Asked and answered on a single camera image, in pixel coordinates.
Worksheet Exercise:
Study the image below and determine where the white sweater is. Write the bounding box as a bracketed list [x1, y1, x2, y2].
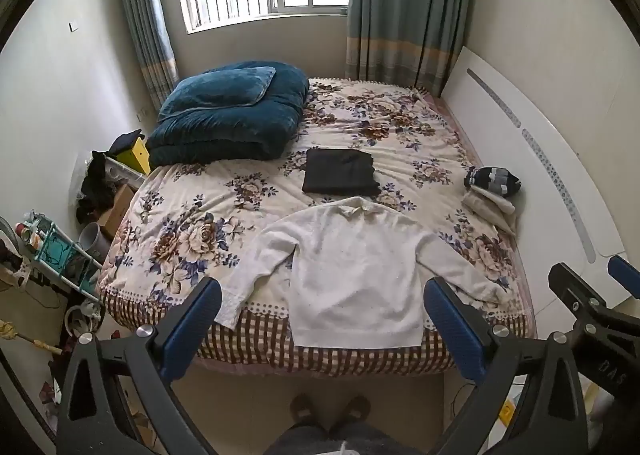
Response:
[216, 196, 508, 350]

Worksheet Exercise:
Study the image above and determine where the yellow box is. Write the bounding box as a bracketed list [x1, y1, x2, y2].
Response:
[117, 137, 152, 176]

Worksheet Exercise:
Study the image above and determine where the black folded garment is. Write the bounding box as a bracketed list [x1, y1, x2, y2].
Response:
[302, 148, 382, 196]

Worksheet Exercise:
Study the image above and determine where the white headboard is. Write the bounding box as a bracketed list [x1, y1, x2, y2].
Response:
[442, 46, 628, 308]

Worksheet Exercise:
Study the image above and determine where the blue-grey striped curtain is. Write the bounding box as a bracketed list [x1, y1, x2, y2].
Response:
[345, 0, 473, 98]
[116, 0, 180, 108]

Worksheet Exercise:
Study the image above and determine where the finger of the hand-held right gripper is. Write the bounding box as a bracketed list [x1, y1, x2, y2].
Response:
[606, 255, 640, 298]
[548, 262, 611, 321]

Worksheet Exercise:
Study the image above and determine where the person's grey slipper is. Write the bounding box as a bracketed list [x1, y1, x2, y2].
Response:
[290, 394, 321, 430]
[342, 395, 372, 431]

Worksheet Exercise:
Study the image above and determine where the cardboard box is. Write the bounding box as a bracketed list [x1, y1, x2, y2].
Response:
[97, 184, 137, 241]

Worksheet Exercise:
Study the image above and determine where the blue folded quilt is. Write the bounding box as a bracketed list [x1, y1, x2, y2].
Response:
[146, 62, 310, 168]

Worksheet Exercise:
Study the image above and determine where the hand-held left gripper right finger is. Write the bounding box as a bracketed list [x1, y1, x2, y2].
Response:
[422, 277, 588, 455]

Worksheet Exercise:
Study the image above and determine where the floral bed blanket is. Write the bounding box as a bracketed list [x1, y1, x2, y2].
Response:
[95, 76, 538, 378]

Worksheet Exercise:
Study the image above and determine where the dark striped garment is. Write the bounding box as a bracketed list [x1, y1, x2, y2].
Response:
[463, 166, 522, 199]

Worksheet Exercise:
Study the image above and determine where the beige folded garment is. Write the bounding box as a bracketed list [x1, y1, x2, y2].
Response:
[461, 186, 521, 236]

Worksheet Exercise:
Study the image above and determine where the grey bucket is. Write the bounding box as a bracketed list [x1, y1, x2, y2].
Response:
[80, 222, 111, 263]

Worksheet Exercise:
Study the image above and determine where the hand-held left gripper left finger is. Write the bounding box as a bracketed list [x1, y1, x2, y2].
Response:
[54, 277, 223, 455]

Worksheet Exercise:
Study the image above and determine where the teal storage rack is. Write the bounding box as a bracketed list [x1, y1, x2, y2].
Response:
[22, 212, 106, 303]

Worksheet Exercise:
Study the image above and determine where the blue velvet pillow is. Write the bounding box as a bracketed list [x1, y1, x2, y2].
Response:
[158, 66, 277, 123]

